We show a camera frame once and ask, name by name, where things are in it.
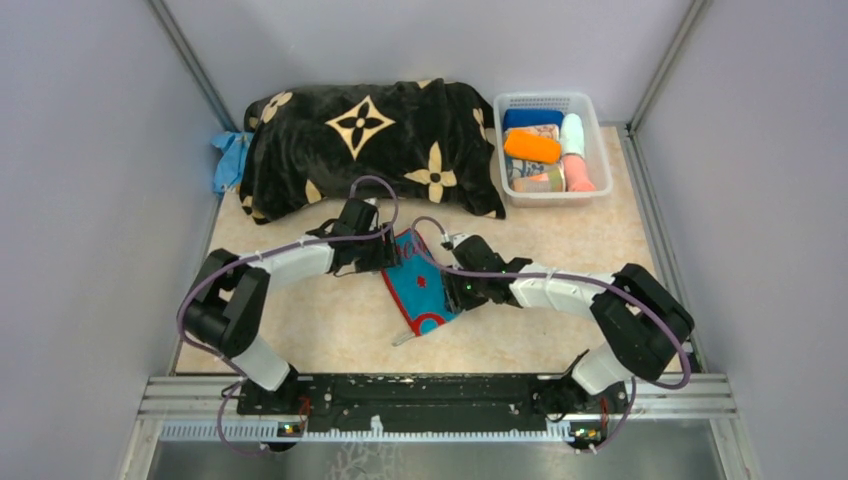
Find orange green rolled towel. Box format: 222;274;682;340
511;167;567;193

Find red blue patterned towel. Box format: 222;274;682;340
381;229;458;347

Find grey patterned rolled towel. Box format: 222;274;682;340
505;157;553;181

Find light blue cloth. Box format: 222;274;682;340
211;131;253;195

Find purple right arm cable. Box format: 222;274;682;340
410;216;694;455

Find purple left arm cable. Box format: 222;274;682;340
175;175;400;458

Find white slotted cable duct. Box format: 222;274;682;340
158;423;601;445

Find black floral blanket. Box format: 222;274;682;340
237;78;506;225

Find beige orange rolled towel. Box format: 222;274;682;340
506;124;560;141

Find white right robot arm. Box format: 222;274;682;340
441;234;694;412

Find pink panda towel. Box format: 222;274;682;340
562;153;596;193

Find dark blue rolled towel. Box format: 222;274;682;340
502;108;565;131

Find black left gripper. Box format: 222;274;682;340
354;222;403;274

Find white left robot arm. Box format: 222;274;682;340
177;198;399;414

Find white plastic basket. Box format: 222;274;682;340
494;92;613;208

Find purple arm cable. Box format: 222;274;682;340
175;175;400;458
410;216;694;455

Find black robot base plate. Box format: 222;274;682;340
237;374;627;434

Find mint white rolled towel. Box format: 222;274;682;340
559;113;585;158

